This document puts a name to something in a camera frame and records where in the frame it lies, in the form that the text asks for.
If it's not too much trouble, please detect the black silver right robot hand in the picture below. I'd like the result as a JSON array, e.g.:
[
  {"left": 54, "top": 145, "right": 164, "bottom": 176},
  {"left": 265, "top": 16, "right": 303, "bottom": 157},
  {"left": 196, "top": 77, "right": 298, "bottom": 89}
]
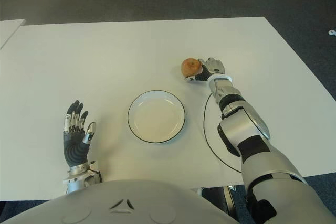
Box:
[{"left": 184, "top": 57, "right": 226, "bottom": 83}]

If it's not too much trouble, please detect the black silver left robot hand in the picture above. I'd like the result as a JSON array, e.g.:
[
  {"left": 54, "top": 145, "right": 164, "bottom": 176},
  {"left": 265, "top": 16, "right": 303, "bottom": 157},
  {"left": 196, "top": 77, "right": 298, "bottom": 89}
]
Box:
[{"left": 62, "top": 100, "right": 97, "bottom": 168}]

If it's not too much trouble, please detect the red yellow apple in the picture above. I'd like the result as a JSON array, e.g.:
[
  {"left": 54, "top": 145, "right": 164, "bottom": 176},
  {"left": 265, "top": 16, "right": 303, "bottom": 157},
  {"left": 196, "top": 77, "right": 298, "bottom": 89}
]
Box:
[{"left": 181, "top": 58, "right": 203, "bottom": 78}]

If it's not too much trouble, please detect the white plate with black rim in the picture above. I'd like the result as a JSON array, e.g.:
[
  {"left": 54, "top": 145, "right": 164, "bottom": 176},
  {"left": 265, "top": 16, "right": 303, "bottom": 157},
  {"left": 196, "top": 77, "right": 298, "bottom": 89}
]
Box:
[{"left": 127, "top": 90, "right": 187, "bottom": 145}]

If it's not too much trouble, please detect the grey robot torso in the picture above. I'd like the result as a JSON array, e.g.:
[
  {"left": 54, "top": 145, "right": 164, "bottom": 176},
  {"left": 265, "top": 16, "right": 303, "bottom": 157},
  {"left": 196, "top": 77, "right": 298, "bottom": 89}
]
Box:
[{"left": 0, "top": 179, "right": 239, "bottom": 224}]

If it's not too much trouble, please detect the black table leg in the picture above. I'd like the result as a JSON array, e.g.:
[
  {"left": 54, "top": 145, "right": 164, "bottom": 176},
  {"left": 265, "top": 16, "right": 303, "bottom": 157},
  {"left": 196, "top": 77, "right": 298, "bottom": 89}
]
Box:
[{"left": 202, "top": 186, "right": 238, "bottom": 219}]

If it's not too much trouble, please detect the white side table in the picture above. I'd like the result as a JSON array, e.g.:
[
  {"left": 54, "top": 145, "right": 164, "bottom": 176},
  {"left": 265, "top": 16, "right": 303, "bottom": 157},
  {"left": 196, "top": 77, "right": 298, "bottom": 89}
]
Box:
[{"left": 0, "top": 18, "right": 26, "bottom": 50}]

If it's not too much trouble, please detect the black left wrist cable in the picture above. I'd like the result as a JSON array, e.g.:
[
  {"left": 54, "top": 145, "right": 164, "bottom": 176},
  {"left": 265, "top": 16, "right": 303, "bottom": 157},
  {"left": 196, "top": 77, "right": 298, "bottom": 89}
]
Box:
[{"left": 89, "top": 162, "right": 103, "bottom": 183}]

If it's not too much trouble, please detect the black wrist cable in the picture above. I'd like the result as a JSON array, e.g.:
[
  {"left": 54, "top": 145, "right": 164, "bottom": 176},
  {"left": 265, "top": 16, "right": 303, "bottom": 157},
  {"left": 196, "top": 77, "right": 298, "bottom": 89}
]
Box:
[
  {"left": 203, "top": 92, "right": 244, "bottom": 174},
  {"left": 89, "top": 162, "right": 103, "bottom": 183}
]

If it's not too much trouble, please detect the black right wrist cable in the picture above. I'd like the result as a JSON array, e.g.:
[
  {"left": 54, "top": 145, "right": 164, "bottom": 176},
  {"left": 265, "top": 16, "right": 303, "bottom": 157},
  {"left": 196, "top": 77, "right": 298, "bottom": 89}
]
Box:
[{"left": 203, "top": 92, "right": 244, "bottom": 174}]

